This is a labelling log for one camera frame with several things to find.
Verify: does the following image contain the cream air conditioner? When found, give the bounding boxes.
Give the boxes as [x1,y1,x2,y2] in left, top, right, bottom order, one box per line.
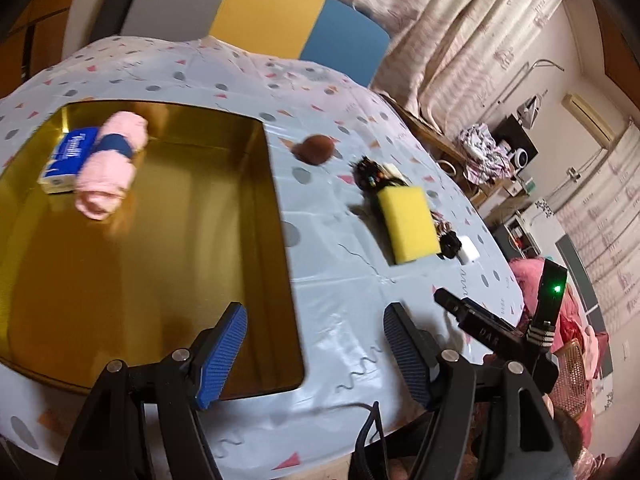
[561,92,617,147]

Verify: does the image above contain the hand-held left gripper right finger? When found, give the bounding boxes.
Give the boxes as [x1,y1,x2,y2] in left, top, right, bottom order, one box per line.
[382,302,576,480]

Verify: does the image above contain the beige patterned curtain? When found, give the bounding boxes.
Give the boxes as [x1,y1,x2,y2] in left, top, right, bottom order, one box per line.
[275,0,571,131]

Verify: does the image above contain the white shelf unit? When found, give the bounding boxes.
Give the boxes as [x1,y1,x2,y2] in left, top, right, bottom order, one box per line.
[505,207,556,261]

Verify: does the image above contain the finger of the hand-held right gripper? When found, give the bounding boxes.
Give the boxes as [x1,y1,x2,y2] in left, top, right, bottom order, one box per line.
[434,287,468,323]

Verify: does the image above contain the pink blanket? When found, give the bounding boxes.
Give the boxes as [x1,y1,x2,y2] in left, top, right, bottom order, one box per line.
[507,255,611,411]

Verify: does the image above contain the blue tissue pack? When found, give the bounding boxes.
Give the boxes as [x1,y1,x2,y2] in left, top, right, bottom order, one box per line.
[38,126,103,195]

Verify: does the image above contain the yellow sponge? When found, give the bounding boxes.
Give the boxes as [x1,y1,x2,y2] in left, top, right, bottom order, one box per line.
[377,185,442,266]

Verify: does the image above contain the black beaded hair piece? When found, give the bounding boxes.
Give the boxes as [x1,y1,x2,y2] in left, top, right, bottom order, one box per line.
[350,156,451,246]

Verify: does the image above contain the white clothes iron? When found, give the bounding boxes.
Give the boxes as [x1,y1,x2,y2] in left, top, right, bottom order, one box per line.
[520,95,548,121]

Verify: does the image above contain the pink rolled towel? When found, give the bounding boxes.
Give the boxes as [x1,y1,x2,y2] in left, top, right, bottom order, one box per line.
[75,111,149,221]

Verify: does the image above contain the pile of patterned clothes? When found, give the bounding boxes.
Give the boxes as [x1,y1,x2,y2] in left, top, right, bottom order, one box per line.
[459,122,516,186]

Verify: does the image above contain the black scrunchie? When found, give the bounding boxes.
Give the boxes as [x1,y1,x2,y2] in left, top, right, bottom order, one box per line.
[439,231,463,261]

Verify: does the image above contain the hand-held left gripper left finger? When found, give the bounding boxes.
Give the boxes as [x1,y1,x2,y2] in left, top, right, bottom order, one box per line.
[57,301,249,480]

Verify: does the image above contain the white block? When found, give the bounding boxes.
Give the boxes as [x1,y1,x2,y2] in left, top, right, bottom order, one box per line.
[457,235,481,265]

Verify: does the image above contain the black cable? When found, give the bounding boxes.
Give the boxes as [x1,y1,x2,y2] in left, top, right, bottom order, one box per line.
[310,402,386,461]

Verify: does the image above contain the patterned light blue tablecloth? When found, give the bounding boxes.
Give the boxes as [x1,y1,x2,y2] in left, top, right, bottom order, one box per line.
[0,36,526,466]

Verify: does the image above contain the wooden side table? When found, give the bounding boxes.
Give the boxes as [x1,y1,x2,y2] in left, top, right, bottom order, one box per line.
[380,92,506,211]

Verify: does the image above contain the woven basket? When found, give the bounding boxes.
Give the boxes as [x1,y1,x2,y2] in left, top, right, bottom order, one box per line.
[550,340,593,421]

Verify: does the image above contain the grey yellow blue chair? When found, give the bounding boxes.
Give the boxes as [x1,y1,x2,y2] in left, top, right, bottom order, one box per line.
[62,0,391,88]

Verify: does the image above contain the white patterned curtain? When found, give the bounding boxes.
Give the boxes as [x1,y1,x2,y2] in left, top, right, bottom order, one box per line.
[555,125,640,311]

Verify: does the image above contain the gold metal tray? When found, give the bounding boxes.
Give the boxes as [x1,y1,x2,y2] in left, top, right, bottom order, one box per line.
[0,100,307,396]

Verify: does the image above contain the brown oval puff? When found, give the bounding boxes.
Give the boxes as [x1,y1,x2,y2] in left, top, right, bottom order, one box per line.
[291,134,335,166]

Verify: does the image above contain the wooden wardrobe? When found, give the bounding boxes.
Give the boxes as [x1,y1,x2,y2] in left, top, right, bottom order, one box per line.
[0,0,88,98]

